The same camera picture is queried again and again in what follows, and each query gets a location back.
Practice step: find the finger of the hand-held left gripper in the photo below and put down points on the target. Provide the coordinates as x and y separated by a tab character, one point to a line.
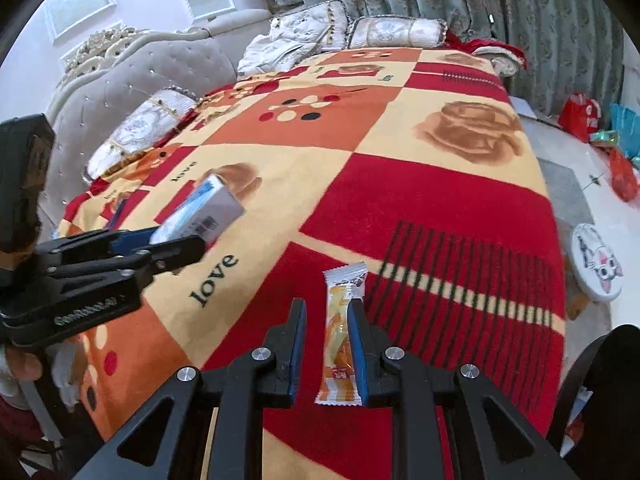
165	255
90	244

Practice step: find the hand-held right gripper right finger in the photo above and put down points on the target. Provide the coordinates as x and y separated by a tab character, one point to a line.
357	350

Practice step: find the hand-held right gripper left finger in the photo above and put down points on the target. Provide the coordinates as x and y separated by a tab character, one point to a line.
299	345

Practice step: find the orange snack packet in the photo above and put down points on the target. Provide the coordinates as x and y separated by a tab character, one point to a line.
337	340

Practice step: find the small blue and white box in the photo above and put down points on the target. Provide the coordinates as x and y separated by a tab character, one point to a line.
210	210

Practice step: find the black round bin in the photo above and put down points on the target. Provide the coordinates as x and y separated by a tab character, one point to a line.
615	360

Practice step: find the person's left hand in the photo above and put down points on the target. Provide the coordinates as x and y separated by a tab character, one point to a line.
25	365

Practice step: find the striped bolster pillow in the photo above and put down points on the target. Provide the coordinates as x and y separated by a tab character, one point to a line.
140	125

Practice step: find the red and yellow printed blanket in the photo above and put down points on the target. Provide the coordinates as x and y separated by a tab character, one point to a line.
425	200

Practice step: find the grey tufted sofa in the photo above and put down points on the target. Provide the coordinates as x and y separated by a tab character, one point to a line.
165	70

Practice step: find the cat print round stool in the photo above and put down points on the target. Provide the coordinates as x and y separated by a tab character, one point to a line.
597	265

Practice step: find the grey floor rug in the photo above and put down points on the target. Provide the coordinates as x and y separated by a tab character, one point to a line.
565	195

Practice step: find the ornate square pillow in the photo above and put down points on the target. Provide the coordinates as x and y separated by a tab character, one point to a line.
310	22

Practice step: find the red plastic bag on floor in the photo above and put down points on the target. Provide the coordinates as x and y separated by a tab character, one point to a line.
622	175

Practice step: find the wide ornate pillow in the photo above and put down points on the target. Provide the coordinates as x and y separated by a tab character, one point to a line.
395	32

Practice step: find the red shopping bag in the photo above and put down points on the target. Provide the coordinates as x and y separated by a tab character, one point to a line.
580	115

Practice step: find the red plush cloth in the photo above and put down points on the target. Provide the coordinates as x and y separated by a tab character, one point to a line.
500	50

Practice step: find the blue shopping bag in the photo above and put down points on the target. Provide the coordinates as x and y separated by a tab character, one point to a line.
627	125

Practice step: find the green patterned curtain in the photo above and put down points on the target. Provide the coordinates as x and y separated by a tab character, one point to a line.
550	20

